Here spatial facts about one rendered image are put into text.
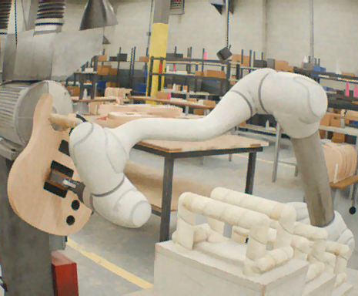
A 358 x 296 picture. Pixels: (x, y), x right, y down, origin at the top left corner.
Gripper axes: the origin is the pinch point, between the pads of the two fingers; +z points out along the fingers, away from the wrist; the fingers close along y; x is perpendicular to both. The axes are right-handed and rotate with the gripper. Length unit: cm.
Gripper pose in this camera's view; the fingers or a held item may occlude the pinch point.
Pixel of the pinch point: (58, 179)
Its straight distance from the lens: 157.0
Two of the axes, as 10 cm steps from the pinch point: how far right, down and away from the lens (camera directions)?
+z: -7.0, -1.5, 7.0
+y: 6.3, 3.6, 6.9
